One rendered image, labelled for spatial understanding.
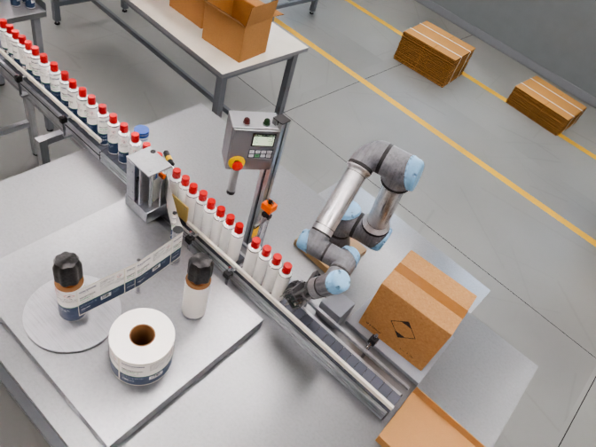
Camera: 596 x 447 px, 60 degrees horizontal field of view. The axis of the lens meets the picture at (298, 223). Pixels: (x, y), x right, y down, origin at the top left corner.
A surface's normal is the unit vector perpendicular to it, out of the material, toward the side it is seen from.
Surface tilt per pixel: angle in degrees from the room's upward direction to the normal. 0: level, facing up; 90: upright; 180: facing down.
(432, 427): 0
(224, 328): 0
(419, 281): 0
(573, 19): 90
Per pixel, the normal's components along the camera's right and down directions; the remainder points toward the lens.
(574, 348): 0.23, -0.66
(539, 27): -0.67, 0.41
